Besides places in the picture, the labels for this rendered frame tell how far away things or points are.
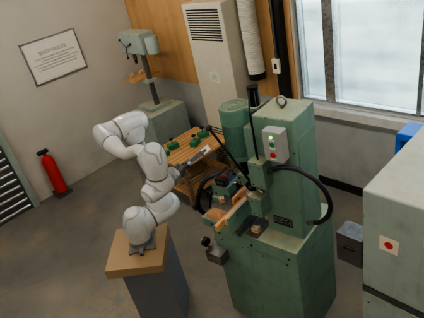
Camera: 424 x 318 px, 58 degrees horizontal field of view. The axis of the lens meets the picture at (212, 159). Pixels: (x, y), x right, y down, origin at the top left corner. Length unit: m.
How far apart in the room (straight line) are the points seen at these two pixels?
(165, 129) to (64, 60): 1.38
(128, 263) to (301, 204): 1.14
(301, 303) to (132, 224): 1.09
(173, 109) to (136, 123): 2.23
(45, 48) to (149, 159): 3.18
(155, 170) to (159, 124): 2.69
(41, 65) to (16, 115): 0.61
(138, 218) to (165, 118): 2.18
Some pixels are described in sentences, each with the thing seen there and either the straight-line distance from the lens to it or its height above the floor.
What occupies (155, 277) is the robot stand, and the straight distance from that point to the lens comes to 2.60.
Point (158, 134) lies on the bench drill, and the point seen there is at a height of 0.49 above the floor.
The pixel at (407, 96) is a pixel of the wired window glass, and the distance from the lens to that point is 3.20.
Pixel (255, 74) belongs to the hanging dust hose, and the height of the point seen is 1.14.
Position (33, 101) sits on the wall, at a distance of 4.70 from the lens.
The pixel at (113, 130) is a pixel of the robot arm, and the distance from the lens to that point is 2.19.
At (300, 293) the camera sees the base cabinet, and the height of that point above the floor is 0.49.
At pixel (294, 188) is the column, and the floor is 1.14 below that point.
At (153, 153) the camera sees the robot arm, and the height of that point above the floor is 1.55.
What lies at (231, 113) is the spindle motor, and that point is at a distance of 1.97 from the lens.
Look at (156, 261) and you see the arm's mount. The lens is 2.45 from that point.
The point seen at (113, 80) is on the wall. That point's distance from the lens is 5.08.
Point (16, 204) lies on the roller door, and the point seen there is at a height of 0.15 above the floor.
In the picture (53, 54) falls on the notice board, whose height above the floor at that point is 1.51.
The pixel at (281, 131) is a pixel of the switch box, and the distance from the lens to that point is 1.75.
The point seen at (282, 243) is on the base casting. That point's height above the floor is 0.80.
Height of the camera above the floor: 2.29
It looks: 30 degrees down
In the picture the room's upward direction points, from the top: 13 degrees counter-clockwise
